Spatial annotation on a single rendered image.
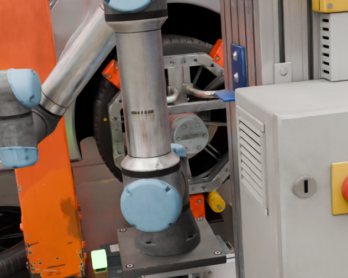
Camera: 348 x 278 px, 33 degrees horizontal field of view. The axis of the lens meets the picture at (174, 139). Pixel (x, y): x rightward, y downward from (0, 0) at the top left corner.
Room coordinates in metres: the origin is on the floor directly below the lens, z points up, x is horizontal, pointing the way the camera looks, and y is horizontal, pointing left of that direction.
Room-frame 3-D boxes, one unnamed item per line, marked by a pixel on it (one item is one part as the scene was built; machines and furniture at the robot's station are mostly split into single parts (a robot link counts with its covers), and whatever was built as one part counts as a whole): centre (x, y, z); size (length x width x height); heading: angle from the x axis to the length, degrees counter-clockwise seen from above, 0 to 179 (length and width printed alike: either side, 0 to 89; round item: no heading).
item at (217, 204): (2.30, -0.13, 0.51); 0.29 x 0.06 x 0.06; 10
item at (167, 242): (1.24, 0.03, 0.87); 0.15 x 0.15 x 0.10
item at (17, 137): (1.15, 0.31, 1.12); 0.11 x 0.08 x 0.11; 174
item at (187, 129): (2.11, -0.04, 0.85); 0.21 x 0.14 x 0.14; 10
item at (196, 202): (2.22, -0.03, 0.48); 0.16 x 0.12 x 0.17; 10
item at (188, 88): (2.08, -0.15, 1.03); 0.19 x 0.18 x 0.11; 10
